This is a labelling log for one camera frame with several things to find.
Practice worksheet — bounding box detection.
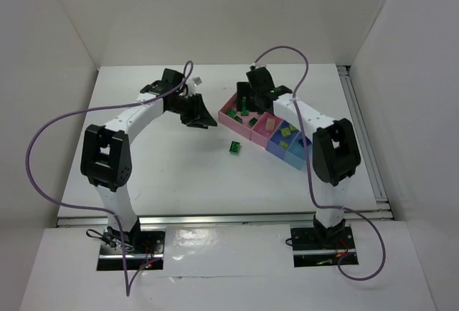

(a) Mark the green lego plate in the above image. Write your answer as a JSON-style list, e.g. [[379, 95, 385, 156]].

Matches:
[[226, 109, 237, 118]]

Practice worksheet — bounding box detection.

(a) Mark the green lego brick half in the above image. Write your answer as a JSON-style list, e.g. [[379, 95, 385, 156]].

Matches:
[[249, 118, 257, 127]]

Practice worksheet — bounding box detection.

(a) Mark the green curved lego top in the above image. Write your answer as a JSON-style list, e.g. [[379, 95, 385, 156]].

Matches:
[[229, 141, 241, 155]]

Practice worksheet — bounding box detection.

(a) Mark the lime square lego front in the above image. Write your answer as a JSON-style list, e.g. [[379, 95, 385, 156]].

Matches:
[[280, 128, 291, 138]]

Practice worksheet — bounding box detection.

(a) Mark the lime 2x2 lego brick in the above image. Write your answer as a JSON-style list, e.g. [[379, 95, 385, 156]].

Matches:
[[289, 124, 298, 132]]

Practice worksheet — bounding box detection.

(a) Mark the dark blue lego plate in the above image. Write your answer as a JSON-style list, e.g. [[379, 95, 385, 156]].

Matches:
[[298, 138, 311, 147]]

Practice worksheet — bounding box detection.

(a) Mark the white lego brick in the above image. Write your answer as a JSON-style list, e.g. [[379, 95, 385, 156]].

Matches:
[[265, 118, 276, 132]]

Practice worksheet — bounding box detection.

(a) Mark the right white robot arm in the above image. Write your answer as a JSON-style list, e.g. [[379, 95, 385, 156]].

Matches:
[[246, 64, 361, 246]]

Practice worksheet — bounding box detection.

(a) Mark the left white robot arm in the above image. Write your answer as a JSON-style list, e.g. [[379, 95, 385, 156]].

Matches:
[[80, 69, 217, 246]]

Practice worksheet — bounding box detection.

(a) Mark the large pink bin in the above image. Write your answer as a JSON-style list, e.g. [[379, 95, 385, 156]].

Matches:
[[218, 94, 270, 148]]

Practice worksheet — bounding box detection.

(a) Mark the small pink bin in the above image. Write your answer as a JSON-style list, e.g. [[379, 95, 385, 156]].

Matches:
[[250, 112, 283, 150]]

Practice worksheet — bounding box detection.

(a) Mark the purple bin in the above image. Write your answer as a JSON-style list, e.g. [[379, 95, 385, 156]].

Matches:
[[266, 120, 299, 161]]

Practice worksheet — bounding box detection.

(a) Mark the light blue bin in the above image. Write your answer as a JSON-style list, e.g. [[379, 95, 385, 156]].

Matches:
[[284, 133, 306, 171]]

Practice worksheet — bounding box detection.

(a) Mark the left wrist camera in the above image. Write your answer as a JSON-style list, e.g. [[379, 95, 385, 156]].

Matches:
[[191, 77, 202, 87]]

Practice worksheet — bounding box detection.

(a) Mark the aluminium rail right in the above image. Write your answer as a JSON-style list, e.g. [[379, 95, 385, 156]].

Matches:
[[336, 65, 394, 221]]

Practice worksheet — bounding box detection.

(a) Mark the aluminium rail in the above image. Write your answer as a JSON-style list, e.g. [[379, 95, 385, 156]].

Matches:
[[57, 211, 323, 231], [336, 65, 394, 221]]

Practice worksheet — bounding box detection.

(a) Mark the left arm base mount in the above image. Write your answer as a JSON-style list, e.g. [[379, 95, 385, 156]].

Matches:
[[94, 229, 166, 272]]

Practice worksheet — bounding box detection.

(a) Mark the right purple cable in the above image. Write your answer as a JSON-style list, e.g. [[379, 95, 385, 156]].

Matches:
[[250, 45, 387, 282]]

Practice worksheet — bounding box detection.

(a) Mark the purple cable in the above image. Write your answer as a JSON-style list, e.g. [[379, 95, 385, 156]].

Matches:
[[25, 60, 194, 297], [250, 45, 387, 282]]

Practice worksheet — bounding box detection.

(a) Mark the aluminium rail front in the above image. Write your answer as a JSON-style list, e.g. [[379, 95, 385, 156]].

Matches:
[[57, 211, 323, 231]]

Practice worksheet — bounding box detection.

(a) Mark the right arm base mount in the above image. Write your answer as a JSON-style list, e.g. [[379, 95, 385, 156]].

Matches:
[[285, 226, 359, 267]]

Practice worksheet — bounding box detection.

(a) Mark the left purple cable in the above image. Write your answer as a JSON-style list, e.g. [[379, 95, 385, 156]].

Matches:
[[25, 60, 194, 297]]

